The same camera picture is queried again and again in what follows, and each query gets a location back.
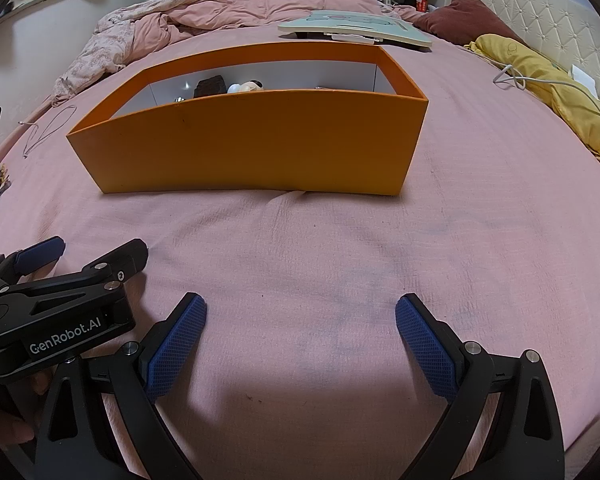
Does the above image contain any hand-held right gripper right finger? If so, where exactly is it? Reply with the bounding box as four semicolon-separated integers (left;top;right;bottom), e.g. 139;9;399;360
395;292;566;480

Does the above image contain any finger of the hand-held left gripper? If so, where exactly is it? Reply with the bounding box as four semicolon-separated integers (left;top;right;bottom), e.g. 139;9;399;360
0;236;67;291
77;238;150;286

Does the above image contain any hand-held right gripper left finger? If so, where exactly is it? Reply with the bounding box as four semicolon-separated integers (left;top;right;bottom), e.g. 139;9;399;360
32;291;208;480

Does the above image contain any orange storage box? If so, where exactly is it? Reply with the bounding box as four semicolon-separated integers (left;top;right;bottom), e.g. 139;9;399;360
66;42;429;197

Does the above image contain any person's left hand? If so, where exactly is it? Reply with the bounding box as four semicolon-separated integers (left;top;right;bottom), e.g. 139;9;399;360
0;400;37;447

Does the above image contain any black glossy box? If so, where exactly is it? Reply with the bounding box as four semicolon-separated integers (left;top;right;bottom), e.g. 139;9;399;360
194;76;227;100

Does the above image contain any pink crumpled duvet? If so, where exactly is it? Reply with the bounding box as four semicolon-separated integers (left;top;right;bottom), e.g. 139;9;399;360
52;0;416;106

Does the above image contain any yellow pillow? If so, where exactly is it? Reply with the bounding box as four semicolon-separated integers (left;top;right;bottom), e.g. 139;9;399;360
467;34;600;163

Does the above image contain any maroon pillow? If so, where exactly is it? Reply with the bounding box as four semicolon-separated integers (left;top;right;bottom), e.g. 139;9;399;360
412;0;528;48

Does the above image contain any mint green lap board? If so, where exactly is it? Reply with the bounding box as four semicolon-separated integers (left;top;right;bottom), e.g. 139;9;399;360
278;10;433;52

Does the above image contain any cream tufted headboard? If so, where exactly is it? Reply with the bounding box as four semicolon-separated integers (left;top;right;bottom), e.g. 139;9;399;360
447;0;600;106

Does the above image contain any thin looped cord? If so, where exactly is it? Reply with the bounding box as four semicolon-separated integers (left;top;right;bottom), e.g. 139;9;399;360
21;105;77;158

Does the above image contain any white charging cable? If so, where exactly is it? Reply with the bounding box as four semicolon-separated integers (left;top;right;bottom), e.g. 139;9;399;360
492;62;600;126

